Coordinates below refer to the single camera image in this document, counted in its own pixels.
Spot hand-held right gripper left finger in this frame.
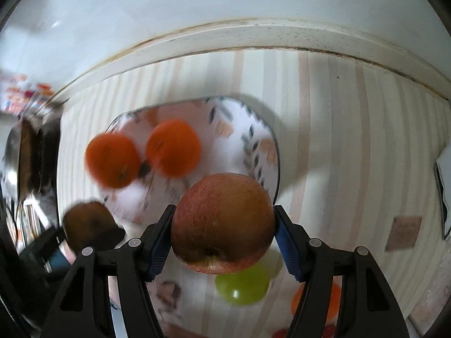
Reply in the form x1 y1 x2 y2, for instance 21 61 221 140
39 204 177 338

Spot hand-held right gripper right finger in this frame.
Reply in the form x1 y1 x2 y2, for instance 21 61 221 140
273 204 411 338

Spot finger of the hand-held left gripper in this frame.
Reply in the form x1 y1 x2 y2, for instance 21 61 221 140
95 227 127 254
19 227 71 277

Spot brown round fruit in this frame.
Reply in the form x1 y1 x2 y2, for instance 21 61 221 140
63 201 118 254

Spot large red apple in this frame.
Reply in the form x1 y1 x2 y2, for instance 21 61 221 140
171 173 275 275

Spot floral print plate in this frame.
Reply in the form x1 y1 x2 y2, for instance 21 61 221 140
102 97 280 226

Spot green apple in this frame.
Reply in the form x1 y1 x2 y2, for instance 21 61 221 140
215 264 271 306
259 248 284 275

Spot large orange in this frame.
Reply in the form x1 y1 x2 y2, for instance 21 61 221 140
85 133 142 189

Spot small orange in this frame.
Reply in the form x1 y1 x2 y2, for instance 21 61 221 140
291 282 342 324

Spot black glass gas stove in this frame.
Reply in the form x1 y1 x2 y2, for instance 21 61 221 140
35 116 61 198

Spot steel wok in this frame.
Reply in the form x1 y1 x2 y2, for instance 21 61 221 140
17 120 40 192

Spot steel wok lid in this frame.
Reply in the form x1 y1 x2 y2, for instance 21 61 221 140
2 123 23 194

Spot striped cat print mat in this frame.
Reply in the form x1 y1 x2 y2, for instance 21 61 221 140
56 49 451 338

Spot white paper sheet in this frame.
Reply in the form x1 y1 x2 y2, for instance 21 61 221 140
435 144 451 240

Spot colourful wall stickers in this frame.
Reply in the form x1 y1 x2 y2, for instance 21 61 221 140
0 74 55 115

